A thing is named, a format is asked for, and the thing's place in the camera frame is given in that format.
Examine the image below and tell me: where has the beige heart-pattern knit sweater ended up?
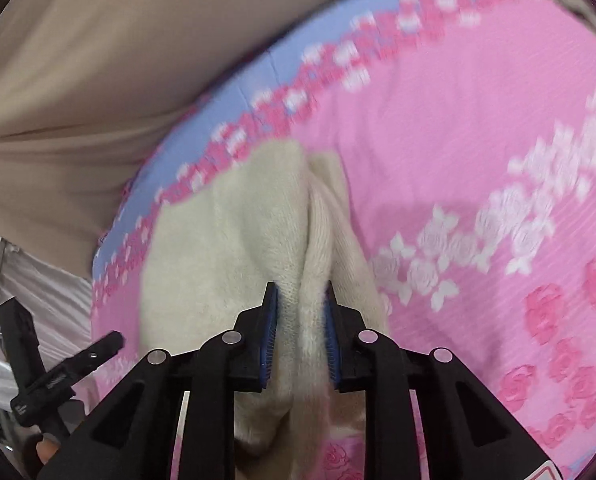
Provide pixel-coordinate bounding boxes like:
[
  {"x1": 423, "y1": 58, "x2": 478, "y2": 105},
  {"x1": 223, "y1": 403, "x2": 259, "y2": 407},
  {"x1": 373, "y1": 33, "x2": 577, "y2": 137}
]
[{"x1": 140, "y1": 140, "x2": 387, "y2": 479}]

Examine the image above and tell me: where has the person's hand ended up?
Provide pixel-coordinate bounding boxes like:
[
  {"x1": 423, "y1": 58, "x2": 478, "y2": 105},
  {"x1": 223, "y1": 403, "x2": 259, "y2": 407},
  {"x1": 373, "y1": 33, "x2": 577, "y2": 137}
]
[{"x1": 36, "y1": 437, "x2": 60, "y2": 465}]

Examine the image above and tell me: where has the white satin curtain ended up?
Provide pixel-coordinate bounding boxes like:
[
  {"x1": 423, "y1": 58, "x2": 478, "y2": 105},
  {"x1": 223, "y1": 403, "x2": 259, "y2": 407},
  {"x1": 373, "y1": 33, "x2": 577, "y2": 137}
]
[{"x1": 0, "y1": 224, "x2": 98, "y2": 411}]

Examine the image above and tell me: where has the beige curtain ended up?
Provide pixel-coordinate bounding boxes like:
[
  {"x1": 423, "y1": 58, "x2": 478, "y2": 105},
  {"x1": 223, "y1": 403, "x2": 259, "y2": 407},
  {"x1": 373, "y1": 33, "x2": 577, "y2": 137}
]
[{"x1": 0, "y1": 0, "x2": 338, "y2": 275}]

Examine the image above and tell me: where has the pink floral bed sheet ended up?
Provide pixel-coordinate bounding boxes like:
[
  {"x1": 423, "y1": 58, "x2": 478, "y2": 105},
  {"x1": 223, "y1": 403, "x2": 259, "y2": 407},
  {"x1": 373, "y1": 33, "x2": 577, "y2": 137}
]
[{"x1": 92, "y1": 0, "x2": 596, "y2": 479}]

